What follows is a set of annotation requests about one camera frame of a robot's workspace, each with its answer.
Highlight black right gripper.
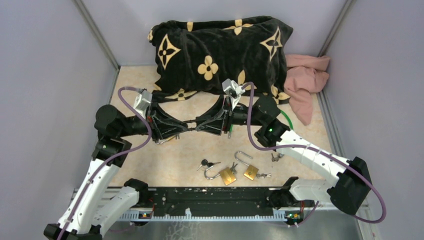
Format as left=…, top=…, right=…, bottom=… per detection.
left=195, top=94, right=264, bottom=136

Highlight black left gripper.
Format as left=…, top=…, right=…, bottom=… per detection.
left=118, top=101, right=188, bottom=143

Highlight brass padlock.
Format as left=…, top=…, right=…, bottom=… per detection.
left=234, top=151, right=259, bottom=181
left=155, top=134, right=180, bottom=145
left=203, top=166, right=237, bottom=186

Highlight black headed keys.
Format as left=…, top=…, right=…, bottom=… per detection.
left=196, top=159, right=221, bottom=171

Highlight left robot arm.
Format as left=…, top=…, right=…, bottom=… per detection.
left=43, top=103, right=188, bottom=240

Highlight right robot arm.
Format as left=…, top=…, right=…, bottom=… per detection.
left=251, top=96, right=372, bottom=216

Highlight keys of left padlock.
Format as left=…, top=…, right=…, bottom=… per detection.
left=229, top=162, right=238, bottom=176

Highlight keys of padlock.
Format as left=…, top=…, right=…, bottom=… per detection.
left=229, top=162, right=238, bottom=176
left=256, top=173, right=272, bottom=179

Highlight black floral plush blanket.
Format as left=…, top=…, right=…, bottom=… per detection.
left=147, top=15, right=293, bottom=105

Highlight keys of right padlock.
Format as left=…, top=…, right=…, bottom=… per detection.
left=256, top=173, right=272, bottom=179

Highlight pink cloth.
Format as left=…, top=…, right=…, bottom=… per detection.
left=283, top=54, right=331, bottom=126

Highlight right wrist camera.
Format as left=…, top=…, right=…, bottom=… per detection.
left=222, top=78, right=246, bottom=110

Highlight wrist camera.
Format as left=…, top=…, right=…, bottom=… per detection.
left=222, top=78, right=246, bottom=110
left=133, top=89, right=153, bottom=118

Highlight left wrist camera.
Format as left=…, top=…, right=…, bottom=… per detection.
left=133, top=89, right=153, bottom=118

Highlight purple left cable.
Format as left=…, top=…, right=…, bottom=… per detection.
left=56, top=86, right=153, bottom=240

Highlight purple cable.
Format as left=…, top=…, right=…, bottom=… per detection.
left=243, top=82, right=387, bottom=224
left=56, top=86, right=153, bottom=240

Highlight green cable lock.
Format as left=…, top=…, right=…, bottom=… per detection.
left=227, top=110, right=294, bottom=139

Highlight silver cable lock keys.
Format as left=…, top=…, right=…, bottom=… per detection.
left=271, top=153, right=284, bottom=162

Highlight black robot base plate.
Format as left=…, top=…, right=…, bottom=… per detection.
left=124, top=178, right=316, bottom=223

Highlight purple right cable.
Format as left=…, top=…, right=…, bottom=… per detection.
left=243, top=82, right=387, bottom=224

